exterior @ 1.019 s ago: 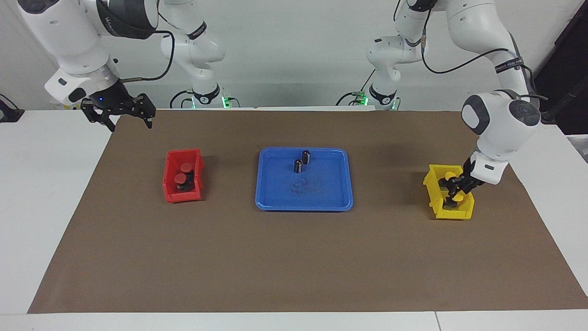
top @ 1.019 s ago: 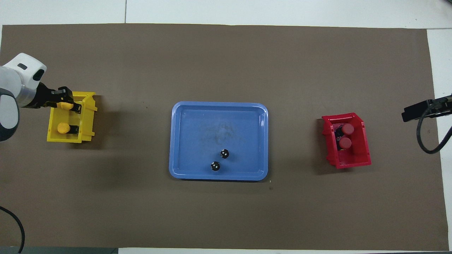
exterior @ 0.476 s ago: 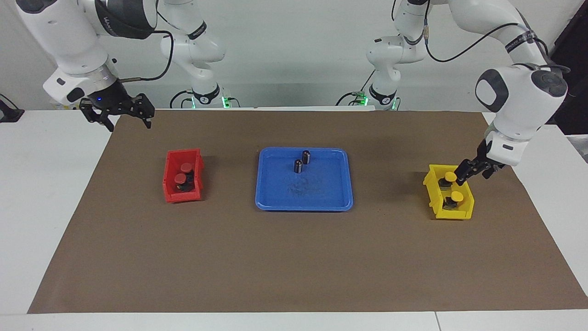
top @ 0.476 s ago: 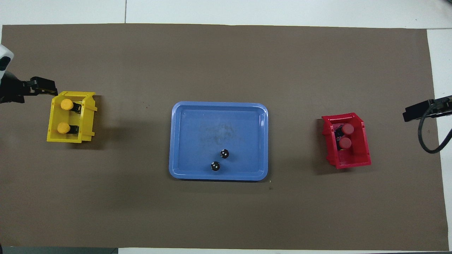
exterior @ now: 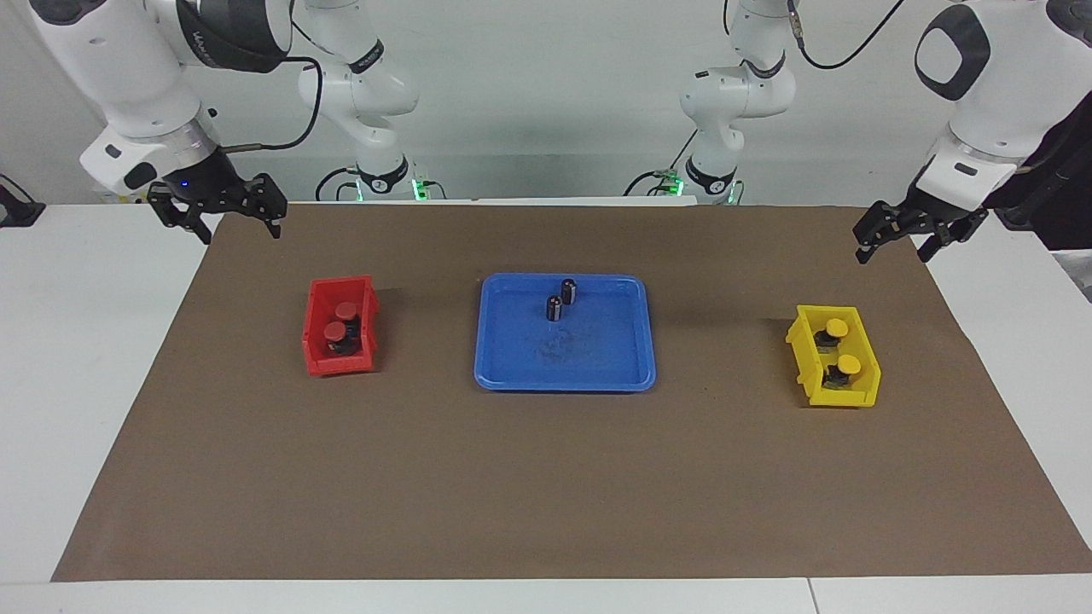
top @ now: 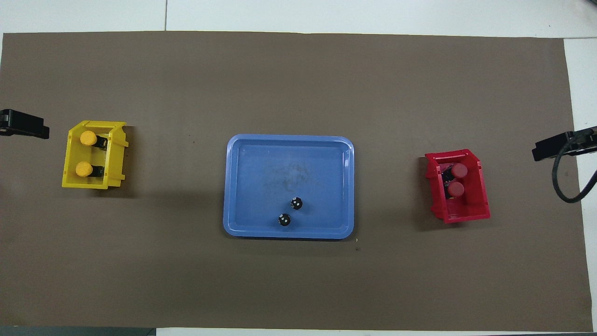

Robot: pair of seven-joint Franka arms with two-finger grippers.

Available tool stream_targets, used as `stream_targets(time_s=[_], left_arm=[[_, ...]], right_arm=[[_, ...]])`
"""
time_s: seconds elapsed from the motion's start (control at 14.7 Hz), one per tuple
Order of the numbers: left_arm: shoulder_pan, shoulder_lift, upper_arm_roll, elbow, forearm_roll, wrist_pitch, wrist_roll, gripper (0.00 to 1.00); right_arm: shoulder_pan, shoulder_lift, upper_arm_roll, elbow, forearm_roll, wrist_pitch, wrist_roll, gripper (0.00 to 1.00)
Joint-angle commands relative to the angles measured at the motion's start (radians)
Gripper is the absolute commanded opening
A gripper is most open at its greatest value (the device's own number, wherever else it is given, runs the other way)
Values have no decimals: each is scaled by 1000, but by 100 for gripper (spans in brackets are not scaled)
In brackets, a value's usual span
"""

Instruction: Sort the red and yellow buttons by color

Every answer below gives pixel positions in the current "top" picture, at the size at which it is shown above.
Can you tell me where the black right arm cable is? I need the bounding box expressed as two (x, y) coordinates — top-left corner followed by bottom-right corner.
(552, 135), (597, 204)

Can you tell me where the yellow plastic bin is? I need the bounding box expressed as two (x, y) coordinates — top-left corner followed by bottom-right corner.
(62, 120), (129, 189)

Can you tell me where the red plastic bin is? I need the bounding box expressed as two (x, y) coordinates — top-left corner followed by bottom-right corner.
(424, 148), (491, 224)

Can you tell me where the brown table mat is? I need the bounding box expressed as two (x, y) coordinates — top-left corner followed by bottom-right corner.
(0, 31), (593, 333)

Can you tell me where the yellow push button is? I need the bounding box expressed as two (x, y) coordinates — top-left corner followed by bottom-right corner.
(80, 131), (109, 151)
(75, 161), (106, 179)

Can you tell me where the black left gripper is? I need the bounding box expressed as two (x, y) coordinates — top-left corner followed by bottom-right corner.
(0, 109), (50, 140)

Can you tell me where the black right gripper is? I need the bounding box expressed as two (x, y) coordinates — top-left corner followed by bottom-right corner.
(532, 126), (597, 162)

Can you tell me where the blue plastic tray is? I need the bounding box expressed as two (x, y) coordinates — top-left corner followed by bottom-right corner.
(223, 134), (355, 240)

